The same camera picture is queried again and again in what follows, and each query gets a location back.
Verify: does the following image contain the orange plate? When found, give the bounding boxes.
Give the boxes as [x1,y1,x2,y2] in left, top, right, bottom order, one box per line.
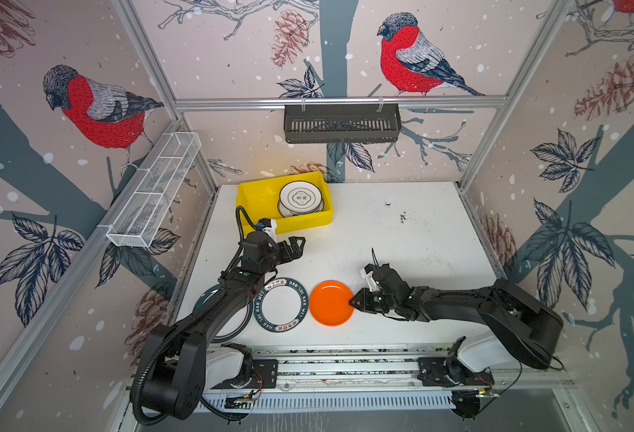
[309,280,354,327]

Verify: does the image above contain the white plate black clover pattern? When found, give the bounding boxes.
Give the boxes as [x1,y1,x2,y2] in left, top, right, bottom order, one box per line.
[278,181,322,208]

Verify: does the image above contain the cream plate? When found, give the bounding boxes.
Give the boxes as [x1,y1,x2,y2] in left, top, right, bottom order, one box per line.
[277,201,324,218]

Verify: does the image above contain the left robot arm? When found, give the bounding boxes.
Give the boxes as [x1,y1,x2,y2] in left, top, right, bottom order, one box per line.
[130,231,305,427]

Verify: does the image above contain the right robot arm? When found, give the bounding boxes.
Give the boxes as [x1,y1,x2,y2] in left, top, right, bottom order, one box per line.
[349,264,564,373]

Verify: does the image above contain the yellow plastic bin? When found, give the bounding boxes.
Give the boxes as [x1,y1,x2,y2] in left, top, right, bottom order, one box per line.
[236,172,334,234]

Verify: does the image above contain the white plate green lettered rim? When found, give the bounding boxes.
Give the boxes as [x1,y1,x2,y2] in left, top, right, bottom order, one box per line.
[253,278,309,333]

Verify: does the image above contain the white plate green red rim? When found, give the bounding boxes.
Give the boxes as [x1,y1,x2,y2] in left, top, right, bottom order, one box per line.
[193,284,253,344]

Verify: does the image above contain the black hanging basket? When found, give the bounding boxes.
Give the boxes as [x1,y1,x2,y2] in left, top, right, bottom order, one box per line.
[284,104,402,144]

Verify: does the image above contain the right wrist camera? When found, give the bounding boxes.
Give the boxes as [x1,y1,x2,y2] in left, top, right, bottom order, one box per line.
[360,264,379,293]

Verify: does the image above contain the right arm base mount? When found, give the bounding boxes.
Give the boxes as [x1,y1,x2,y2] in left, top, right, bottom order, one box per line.
[416,351,495,388]

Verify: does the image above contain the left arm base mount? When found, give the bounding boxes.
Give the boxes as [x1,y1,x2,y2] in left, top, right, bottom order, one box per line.
[224,359,278,390]

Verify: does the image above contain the aluminium rail base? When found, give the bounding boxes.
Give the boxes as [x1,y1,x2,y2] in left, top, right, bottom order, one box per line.
[204,349,575,415]

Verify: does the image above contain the white wire mesh basket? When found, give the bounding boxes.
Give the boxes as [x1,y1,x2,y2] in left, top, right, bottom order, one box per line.
[106,131,201,248]

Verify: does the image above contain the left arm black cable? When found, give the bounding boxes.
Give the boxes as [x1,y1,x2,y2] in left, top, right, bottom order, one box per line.
[197,393,256,423]

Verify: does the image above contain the aluminium frame crossbar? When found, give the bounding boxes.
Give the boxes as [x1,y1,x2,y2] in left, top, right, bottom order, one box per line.
[175,95,509,113]

